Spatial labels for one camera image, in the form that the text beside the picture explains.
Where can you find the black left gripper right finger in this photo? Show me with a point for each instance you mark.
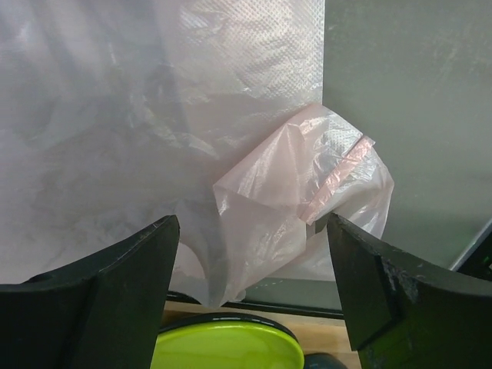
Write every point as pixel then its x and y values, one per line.
pixel 404 312

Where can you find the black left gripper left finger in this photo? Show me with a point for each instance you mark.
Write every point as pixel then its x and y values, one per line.
pixel 102 311

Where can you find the pink plastic trash bag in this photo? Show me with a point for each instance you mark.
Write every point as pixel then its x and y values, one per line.
pixel 117 113
pixel 274 203

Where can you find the dark blue ceramic mug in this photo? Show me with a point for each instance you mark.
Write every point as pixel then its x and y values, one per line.
pixel 322 361

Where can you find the green plate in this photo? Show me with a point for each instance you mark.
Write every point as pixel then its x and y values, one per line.
pixel 226 340

